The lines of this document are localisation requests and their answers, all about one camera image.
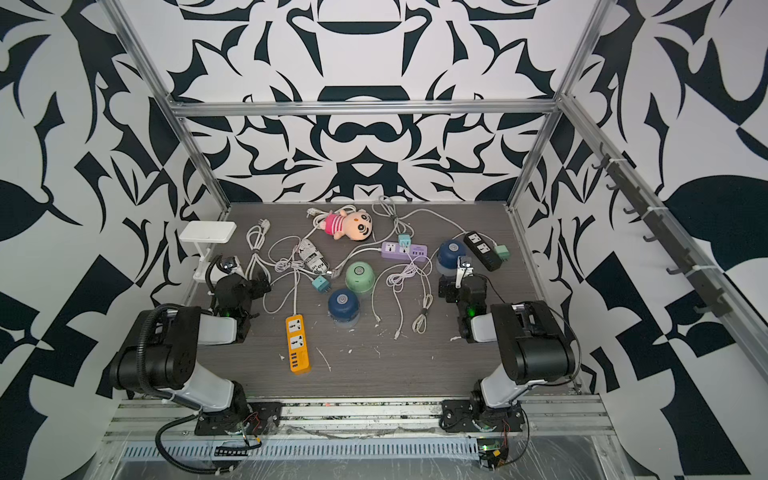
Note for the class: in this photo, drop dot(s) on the white desk lamp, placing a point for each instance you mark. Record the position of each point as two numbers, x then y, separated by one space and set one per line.
204 236

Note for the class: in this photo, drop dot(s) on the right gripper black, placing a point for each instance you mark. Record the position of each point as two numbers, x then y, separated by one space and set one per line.
462 287

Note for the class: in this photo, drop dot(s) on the wall hook rack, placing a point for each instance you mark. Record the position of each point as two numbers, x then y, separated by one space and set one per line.
665 230

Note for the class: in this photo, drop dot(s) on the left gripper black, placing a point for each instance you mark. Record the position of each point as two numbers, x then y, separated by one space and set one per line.
253 288

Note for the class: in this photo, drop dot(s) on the orange power strip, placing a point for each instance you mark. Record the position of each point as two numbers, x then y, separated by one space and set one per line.
298 353

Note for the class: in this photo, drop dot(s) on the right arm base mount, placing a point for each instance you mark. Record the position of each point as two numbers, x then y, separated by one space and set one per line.
465 416

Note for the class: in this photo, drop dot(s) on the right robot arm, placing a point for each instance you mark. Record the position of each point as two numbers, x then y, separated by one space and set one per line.
534 351

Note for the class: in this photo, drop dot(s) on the teal USB charger adapter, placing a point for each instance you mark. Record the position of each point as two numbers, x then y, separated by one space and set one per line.
404 241

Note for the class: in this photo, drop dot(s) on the teal adapter on table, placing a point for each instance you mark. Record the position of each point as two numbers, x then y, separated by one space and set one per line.
321 284

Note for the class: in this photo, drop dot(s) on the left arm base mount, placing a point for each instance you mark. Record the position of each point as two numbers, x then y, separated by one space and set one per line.
257 418

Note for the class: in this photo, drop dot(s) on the black power strip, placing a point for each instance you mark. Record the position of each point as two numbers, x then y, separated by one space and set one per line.
486 254

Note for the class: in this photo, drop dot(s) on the purple power strip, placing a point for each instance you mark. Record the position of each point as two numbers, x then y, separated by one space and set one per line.
413 252

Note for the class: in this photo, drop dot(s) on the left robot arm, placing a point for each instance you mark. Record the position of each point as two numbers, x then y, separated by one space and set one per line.
159 355

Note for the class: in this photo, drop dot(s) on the green adapter on black strip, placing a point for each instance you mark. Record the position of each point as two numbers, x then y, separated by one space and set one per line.
503 252

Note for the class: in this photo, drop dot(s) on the plush doll pink shirt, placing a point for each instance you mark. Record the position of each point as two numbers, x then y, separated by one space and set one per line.
354 225

